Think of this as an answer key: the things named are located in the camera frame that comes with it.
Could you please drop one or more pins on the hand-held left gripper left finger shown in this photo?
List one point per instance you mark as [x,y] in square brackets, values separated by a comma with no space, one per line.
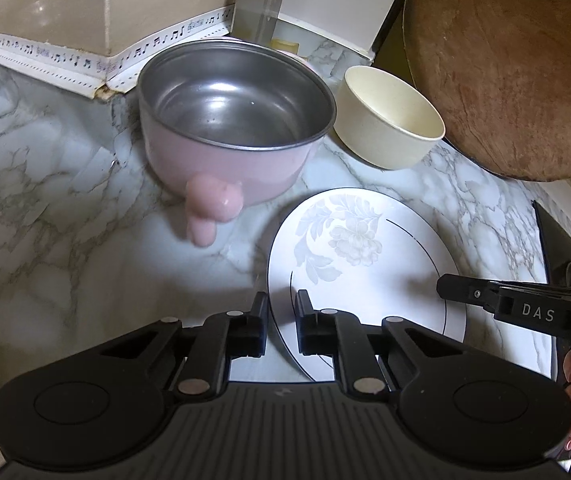
[261,325]

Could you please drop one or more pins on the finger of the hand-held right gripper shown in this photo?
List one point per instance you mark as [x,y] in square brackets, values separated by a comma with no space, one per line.
[465,291]

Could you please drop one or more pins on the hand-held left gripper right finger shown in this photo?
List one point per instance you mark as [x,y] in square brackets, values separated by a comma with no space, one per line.
[304,325]

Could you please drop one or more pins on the white floral plate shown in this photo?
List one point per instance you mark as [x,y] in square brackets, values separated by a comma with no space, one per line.
[365,280]

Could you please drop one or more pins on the cream bowl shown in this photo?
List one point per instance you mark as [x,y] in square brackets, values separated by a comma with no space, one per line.
[365,140]

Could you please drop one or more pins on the pink pot with steel interior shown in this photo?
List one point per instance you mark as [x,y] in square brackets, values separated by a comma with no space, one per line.
[225,170]

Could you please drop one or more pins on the round wooden cutting board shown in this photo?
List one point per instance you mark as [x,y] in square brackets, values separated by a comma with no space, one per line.
[505,60]

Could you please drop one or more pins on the yellow plastic object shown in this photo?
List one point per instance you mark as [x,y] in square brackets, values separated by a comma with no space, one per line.
[285,46]

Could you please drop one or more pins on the metal corner panel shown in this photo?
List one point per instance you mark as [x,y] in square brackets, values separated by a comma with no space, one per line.
[255,0]

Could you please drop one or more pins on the white music note border strip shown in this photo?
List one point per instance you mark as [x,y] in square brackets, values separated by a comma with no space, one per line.
[65,60]

